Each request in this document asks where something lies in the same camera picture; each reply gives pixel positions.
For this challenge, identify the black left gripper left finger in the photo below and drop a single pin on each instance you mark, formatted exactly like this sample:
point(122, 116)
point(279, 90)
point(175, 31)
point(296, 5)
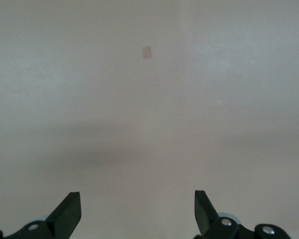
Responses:
point(64, 216)

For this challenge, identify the brown tape patch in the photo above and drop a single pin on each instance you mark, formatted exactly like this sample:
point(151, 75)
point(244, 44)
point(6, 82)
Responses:
point(147, 52)

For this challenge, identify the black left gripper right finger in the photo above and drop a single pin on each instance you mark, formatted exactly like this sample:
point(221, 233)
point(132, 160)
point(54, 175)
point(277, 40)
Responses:
point(206, 219)

